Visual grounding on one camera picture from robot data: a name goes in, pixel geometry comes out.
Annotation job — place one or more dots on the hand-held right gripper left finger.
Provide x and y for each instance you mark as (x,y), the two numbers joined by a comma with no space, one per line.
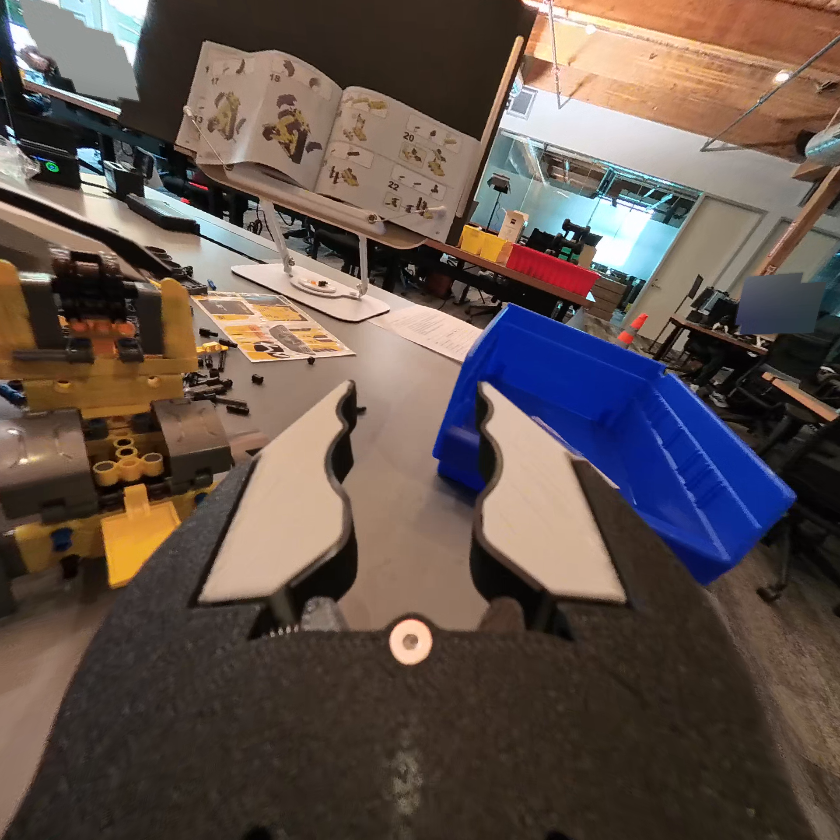
(289,512)

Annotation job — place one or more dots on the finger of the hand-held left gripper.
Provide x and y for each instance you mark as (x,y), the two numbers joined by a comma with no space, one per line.
(39,233)

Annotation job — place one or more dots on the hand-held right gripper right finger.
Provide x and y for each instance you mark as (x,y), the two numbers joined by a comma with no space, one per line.
(551,518)

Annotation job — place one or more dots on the yellow brick vehicle model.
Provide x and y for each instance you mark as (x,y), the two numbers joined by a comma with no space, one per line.
(98,387)

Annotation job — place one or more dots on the clear plastic bag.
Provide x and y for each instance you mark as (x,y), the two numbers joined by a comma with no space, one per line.
(16,164)

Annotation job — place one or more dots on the small black device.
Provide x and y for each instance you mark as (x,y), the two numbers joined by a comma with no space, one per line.
(124,180)

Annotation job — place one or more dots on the black power adapter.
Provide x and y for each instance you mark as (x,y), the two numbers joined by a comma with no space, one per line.
(161,213)

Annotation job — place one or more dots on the pile of brick parts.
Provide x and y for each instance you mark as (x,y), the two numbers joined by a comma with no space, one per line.
(216,394)

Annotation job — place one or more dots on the blue plastic bin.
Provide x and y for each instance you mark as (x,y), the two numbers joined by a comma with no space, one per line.
(590,367)

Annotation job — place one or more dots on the yellow black sticker sheet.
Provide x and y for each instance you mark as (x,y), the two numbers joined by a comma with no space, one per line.
(262,321)

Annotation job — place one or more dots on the orange traffic cone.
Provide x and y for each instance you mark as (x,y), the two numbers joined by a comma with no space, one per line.
(633,333)

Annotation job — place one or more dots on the white book stand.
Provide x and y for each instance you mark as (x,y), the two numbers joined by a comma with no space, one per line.
(341,305)

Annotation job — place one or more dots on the printed paper sheet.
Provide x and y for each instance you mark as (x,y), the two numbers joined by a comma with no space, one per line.
(433,328)

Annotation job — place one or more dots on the red storage bin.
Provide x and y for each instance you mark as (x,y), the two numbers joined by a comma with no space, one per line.
(551,270)

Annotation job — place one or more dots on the wooden desk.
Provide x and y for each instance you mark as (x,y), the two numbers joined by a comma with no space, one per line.
(459,259)

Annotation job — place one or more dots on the yellow storage bin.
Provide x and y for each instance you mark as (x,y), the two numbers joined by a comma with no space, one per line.
(497,246)
(472,239)

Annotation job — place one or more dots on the instruction booklet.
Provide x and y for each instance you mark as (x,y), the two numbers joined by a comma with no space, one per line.
(394,164)

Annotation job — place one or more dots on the large black panel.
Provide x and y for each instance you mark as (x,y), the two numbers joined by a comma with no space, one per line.
(394,52)

